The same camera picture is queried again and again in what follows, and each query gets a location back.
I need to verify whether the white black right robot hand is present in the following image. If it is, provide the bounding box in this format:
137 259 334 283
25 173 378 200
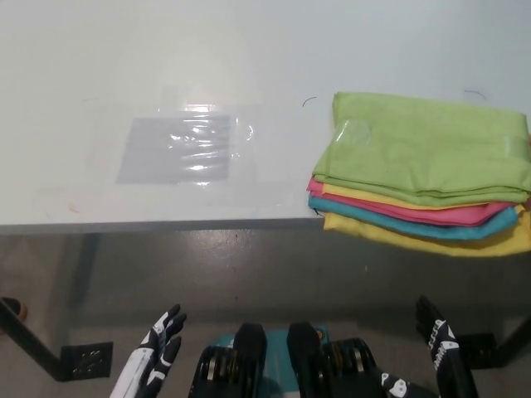
380 294 478 398

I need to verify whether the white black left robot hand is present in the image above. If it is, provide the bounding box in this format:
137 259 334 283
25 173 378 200
110 303 188 398

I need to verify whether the pink microfibre cloth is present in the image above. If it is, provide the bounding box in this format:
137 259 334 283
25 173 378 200
306 175 516 230

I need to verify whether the teal microfibre cloth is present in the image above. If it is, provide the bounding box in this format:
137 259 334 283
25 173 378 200
307 195 519 243

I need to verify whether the green microfibre cloth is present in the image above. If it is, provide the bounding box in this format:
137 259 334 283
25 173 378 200
312 91 531 205

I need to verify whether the black and tan shoe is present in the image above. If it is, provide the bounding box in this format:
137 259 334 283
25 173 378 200
0 297 29 323

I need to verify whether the clear plastic bag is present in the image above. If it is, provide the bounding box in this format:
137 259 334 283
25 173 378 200
115 115 231 186

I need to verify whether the clear plastic film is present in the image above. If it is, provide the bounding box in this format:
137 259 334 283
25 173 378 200
156 85 255 190

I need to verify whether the clear tape label on cloth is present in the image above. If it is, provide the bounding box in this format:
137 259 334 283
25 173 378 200
334 119 372 145

